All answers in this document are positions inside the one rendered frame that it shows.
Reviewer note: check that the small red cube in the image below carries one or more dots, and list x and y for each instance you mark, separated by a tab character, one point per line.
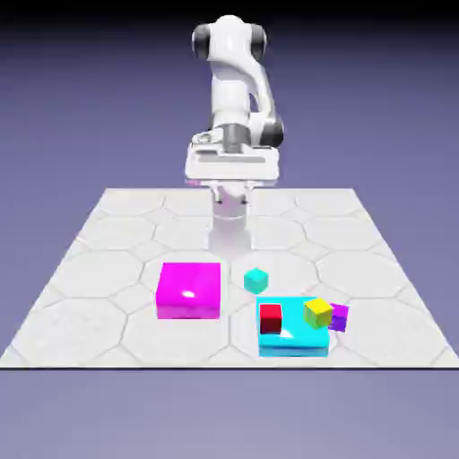
270	317

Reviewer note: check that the large cyan box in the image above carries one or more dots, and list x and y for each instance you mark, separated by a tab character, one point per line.
294	333

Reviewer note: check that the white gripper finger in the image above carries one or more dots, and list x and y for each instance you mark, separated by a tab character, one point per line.
219	196
246	195

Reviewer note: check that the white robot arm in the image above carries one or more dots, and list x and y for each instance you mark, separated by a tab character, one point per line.
229	71

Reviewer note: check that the small purple cube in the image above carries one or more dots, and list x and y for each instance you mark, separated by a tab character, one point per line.
340	318

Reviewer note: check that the small yellow cube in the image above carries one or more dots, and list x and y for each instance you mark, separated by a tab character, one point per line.
317	312

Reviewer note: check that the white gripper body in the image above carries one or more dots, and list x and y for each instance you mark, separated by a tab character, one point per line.
233	171

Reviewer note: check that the small teal cube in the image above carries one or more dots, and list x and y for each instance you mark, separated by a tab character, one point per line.
256	280

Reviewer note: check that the large magenta box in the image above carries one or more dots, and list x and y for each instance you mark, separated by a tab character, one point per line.
186	287

